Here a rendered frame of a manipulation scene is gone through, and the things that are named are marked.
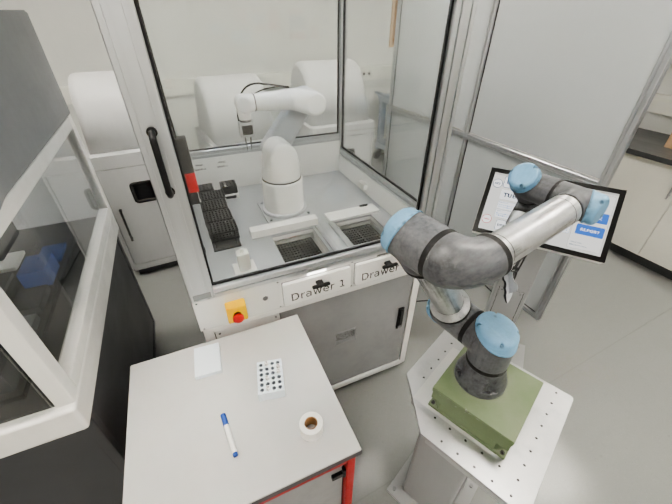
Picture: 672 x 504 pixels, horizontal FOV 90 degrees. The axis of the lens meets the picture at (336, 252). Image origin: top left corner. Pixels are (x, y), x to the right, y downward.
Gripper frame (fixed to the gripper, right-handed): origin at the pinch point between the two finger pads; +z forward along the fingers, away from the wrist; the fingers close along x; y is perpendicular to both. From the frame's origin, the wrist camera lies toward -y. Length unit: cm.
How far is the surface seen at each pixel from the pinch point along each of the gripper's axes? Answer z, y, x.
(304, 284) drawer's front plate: 28, -30, -50
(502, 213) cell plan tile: -40, -55, 11
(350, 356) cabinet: 57, -78, -16
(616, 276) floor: -78, -195, 159
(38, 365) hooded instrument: 68, 25, -93
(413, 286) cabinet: 8, -68, -6
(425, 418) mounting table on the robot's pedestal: 42.5, -5.1, 5.2
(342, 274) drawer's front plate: 18, -37, -39
